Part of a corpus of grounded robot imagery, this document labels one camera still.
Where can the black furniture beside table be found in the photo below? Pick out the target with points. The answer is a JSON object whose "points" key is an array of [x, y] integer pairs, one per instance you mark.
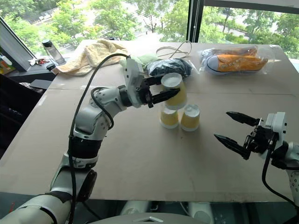
{"points": [[16, 109]]}

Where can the orange sneakers in plastic bag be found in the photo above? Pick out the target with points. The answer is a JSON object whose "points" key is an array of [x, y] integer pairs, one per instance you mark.
{"points": [[240, 63]]}

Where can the black item in plastic bag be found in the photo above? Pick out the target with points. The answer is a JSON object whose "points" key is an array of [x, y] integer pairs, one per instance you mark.
{"points": [[170, 66]]}

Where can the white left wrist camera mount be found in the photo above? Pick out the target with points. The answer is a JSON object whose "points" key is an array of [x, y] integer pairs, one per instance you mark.
{"points": [[133, 79]]}

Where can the black window frame post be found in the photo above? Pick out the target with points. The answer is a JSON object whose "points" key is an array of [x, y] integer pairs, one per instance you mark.
{"points": [[195, 21]]}

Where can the colourful box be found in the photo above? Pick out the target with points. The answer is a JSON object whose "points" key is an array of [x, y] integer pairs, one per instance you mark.
{"points": [[5, 64]]}

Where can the small black cap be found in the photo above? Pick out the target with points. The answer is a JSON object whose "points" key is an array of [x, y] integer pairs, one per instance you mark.
{"points": [[50, 67]]}

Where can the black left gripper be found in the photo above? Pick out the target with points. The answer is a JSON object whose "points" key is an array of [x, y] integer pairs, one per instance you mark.
{"points": [[145, 93]]}

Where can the white rounded robot leg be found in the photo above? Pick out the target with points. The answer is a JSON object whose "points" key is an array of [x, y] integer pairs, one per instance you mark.
{"points": [[134, 207], [202, 213]]}

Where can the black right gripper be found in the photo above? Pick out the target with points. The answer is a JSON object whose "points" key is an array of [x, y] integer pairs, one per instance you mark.
{"points": [[261, 140]]}

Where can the grey slanted window frame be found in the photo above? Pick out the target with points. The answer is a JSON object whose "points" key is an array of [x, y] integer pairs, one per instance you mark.
{"points": [[16, 46]]}

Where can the yellow and white paper cup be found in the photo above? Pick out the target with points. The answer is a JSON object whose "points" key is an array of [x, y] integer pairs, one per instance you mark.
{"points": [[178, 98], [190, 119], [169, 119]]}

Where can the keys with red tag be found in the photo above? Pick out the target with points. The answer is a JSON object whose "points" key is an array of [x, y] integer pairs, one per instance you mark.
{"points": [[38, 61]]}

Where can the clear water bottle black cap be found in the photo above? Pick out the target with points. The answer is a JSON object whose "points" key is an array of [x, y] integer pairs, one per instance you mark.
{"points": [[54, 53]]}

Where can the dark flat tablet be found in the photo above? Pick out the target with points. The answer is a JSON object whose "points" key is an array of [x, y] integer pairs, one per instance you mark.
{"points": [[42, 83]]}

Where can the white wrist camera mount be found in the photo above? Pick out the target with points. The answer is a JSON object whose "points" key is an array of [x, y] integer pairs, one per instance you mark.
{"points": [[133, 79], [278, 126]]}

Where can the light green cloth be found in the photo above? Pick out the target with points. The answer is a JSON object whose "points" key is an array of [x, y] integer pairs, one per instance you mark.
{"points": [[149, 58]]}

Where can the pale yellow towel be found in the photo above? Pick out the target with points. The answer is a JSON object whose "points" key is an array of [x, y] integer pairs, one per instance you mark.
{"points": [[93, 56]]}

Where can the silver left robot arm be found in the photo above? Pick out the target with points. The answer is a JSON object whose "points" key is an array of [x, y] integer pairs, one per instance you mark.
{"points": [[93, 119]]}

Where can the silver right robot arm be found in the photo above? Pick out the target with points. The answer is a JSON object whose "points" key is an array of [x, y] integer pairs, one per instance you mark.
{"points": [[290, 156]]}

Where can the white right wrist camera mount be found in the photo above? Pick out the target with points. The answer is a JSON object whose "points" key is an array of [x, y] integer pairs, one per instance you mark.
{"points": [[278, 126]]}

